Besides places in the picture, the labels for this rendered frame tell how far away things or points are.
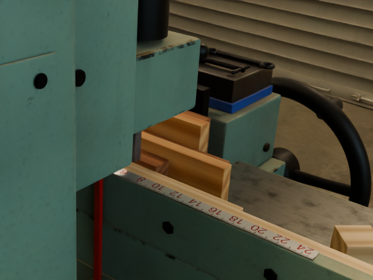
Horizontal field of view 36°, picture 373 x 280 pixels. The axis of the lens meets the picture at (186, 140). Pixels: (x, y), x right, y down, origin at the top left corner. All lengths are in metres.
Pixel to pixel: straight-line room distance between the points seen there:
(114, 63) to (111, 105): 0.03
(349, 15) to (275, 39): 0.53
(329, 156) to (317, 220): 2.36
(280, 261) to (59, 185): 0.20
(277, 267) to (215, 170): 0.13
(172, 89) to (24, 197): 0.25
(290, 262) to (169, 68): 0.19
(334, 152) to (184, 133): 2.44
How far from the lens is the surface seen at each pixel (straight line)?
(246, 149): 0.71
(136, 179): 0.52
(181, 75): 0.53
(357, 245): 0.52
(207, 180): 0.56
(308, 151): 2.97
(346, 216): 0.62
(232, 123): 0.65
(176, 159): 0.58
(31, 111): 0.30
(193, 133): 0.60
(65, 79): 0.31
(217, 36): 4.21
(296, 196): 0.64
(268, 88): 0.74
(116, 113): 0.41
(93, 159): 0.41
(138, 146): 0.56
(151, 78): 0.49
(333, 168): 2.84
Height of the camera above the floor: 1.20
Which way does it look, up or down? 24 degrees down
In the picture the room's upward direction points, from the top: 5 degrees clockwise
